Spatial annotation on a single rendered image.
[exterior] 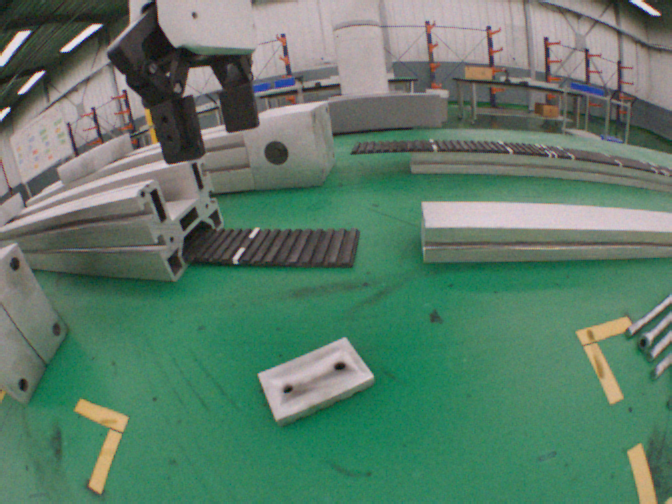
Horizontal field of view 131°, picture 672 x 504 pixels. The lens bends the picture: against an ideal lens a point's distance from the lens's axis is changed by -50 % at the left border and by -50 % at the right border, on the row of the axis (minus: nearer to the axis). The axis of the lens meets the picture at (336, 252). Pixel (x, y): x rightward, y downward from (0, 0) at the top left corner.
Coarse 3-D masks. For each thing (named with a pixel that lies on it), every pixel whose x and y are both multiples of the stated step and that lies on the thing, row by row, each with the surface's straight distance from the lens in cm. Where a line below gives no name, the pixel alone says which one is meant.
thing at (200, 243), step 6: (204, 234) 31; (210, 234) 30; (198, 240) 30; (204, 240) 30; (192, 246) 30; (198, 246) 29; (186, 252) 29; (192, 252) 28; (198, 252) 28; (186, 258) 28; (192, 258) 28
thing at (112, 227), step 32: (192, 160) 30; (64, 192) 54; (96, 192) 42; (128, 192) 25; (160, 192) 26; (192, 192) 30; (32, 224) 47; (64, 224) 39; (96, 224) 31; (128, 224) 26; (160, 224) 26; (192, 224) 29; (32, 256) 55; (64, 256) 42; (96, 256) 34; (128, 256) 29; (160, 256) 26
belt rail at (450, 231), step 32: (448, 224) 21; (480, 224) 22; (512, 224) 22; (544, 224) 24; (576, 224) 25; (608, 224) 28; (640, 224) 31; (448, 256) 22; (480, 256) 23; (512, 256) 24; (544, 256) 25; (576, 256) 26; (608, 256) 29; (640, 256) 32
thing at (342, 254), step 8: (336, 232) 26; (344, 232) 26; (352, 232) 25; (336, 240) 25; (344, 240) 25; (352, 240) 24; (336, 248) 24; (344, 248) 24; (352, 248) 23; (328, 256) 23; (336, 256) 23; (344, 256) 23; (352, 256) 23; (328, 264) 22; (336, 264) 22; (344, 264) 22; (352, 264) 22
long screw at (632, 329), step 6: (666, 300) 27; (660, 306) 26; (666, 306) 27; (654, 312) 25; (642, 318) 24; (648, 318) 24; (636, 324) 23; (642, 324) 23; (630, 330) 22; (636, 330) 23; (630, 336) 22
